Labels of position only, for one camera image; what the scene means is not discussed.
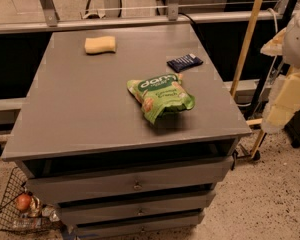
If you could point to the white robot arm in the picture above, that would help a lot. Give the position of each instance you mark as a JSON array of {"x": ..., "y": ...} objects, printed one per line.
[{"x": 286, "y": 43}]

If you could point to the yellow wooden frame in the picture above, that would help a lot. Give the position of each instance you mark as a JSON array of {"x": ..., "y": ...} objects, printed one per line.
[{"x": 246, "y": 45}]

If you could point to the bottom grey drawer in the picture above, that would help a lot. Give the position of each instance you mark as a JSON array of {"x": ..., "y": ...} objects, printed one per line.
[{"x": 156, "y": 223}]

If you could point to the green rice chip bag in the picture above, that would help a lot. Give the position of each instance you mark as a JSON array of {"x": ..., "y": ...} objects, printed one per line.
[{"x": 161, "y": 95}]

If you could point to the yellow sponge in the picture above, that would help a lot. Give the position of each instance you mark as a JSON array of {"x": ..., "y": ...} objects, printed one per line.
[{"x": 100, "y": 45}]

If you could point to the grey drawer cabinet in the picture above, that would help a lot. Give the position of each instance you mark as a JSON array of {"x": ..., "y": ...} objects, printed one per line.
[{"x": 79, "y": 117}]

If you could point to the grey drawer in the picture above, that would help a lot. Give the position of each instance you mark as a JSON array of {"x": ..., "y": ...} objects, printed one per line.
[
  {"x": 136, "y": 207},
  {"x": 156, "y": 223},
  {"x": 139, "y": 179}
]

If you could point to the black wire basket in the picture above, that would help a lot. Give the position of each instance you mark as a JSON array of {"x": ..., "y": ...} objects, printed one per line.
[{"x": 21, "y": 212}]

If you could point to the dark blue snack packet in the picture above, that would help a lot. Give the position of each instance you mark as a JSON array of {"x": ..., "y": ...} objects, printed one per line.
[{"x": 184, "y": 62}]

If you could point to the grey metal rail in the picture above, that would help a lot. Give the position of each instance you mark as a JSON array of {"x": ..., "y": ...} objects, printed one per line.
[{"x": 61, "y": 26}]

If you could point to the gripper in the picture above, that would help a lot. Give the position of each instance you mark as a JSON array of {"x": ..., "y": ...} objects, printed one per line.
[{"x": 298, "y": 40}]

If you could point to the middle grey drawer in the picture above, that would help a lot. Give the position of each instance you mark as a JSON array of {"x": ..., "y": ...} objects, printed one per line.
[{"x": 136, "y": 207}]

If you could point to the top grey drawer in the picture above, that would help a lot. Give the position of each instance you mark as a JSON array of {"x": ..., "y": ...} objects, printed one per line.
[{"x": 139, "y": 179}]

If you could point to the red apple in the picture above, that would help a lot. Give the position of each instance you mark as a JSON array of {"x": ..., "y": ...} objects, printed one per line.
[{"x": 23, "y": 202}]

